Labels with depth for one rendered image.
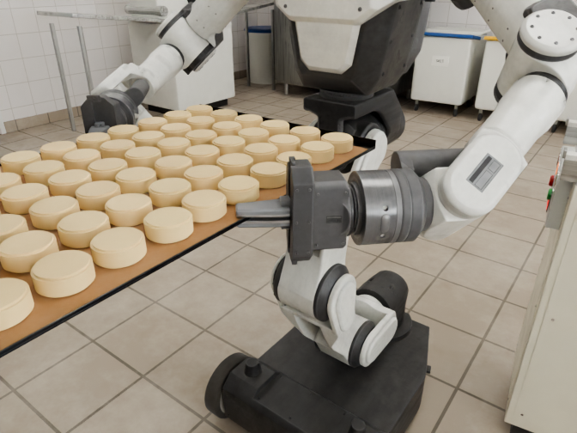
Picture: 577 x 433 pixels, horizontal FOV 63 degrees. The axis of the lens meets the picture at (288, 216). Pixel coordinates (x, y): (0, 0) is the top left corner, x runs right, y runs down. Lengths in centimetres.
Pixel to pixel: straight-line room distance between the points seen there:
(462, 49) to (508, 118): 423
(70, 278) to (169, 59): 81
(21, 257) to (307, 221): 28
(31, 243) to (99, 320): 161
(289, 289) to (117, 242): 70
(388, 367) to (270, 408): 40
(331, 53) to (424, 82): 407
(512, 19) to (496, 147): 25
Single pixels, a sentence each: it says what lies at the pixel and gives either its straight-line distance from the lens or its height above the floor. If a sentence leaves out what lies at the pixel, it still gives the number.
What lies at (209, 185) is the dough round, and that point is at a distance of 60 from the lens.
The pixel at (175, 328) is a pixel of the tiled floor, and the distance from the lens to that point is 197.
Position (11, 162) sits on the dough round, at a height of 102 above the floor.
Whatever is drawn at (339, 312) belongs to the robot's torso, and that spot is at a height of 56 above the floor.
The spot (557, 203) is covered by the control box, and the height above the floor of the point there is 77.
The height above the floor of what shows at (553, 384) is 28.
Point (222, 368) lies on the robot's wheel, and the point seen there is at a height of 19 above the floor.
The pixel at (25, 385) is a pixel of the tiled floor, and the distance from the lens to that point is 193.
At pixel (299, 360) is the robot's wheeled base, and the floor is 17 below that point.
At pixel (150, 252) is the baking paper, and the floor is 100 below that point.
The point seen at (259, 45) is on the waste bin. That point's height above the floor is 47.
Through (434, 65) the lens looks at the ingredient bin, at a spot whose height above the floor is 47.
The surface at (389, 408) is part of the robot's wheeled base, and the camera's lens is 145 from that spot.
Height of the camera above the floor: 125
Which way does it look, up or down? 27 degrees down
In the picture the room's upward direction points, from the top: straight up
